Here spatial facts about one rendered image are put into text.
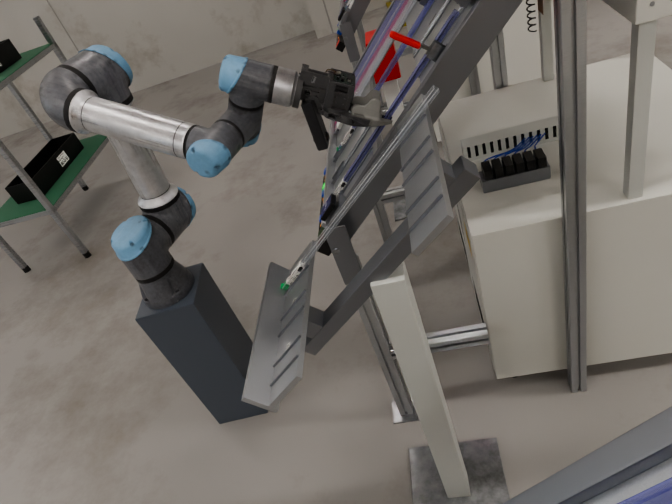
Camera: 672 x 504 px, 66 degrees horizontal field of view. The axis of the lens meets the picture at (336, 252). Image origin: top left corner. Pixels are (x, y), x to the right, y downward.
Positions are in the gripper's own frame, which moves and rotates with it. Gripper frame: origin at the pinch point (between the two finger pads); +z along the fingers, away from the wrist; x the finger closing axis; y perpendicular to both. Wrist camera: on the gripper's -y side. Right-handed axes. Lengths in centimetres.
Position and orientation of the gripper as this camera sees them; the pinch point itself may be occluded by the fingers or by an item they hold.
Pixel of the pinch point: (384, 121)
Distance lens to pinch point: 115.1
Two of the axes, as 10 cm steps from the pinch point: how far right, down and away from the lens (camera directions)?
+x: 0.3, -6.4, 7.6
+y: 2.4, -7.4, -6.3
